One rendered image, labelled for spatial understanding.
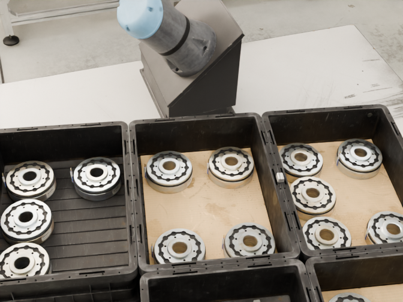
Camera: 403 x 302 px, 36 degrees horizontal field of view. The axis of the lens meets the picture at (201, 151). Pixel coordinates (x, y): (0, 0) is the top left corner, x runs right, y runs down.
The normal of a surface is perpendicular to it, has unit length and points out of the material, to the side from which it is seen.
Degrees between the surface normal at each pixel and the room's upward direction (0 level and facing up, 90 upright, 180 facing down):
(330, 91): 0
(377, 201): 0
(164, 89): 44
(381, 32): 0
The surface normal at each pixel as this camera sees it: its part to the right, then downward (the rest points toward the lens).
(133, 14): -0.59, -0.25
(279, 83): 0.04, -0.69
